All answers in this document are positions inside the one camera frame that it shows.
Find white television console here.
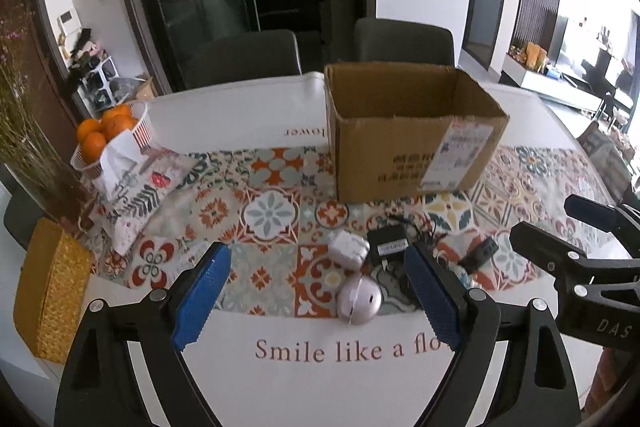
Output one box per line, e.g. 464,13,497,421
502,54,606,112

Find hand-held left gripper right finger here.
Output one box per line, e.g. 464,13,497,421
403,243,583,427

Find floral fabric tissue pouch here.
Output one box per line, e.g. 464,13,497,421
90,147,201,255

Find yellow woven box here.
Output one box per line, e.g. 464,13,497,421
12,218,96,364

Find person's right forearm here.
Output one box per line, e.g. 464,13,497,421
585,349,623,415

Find black power adapter with cable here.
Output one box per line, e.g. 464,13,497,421
366,213,453,308

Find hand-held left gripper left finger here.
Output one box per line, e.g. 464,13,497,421
54,242,233,427

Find yellow bag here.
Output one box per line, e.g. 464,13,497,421
525,42,548,68

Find white tissue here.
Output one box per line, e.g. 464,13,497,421
100,129,143,198

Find white plug charger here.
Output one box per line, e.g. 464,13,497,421
327,229,371,270

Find white wall intercom panel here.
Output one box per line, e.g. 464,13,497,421
57,9,81,38

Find dark grey dining chair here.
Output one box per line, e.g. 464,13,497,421
352,18,456,68
182,29,303,90

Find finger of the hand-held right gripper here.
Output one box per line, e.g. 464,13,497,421
564,194,632,234
510,221,601,303

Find small black gadget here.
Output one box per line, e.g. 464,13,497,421
457,237,499,275

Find white plastic basket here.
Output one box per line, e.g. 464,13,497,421
70,101,153,180

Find pink round case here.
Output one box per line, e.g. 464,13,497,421
336,274,385,324

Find brown cardboard box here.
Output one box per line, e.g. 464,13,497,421
324,62,511,204

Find dried flower bouquet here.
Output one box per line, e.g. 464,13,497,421
0,0,96,238

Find patterned tablecloth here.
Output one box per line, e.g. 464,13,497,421
30,71,631,427

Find white shoe rack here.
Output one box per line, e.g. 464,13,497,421
70,57,121,118

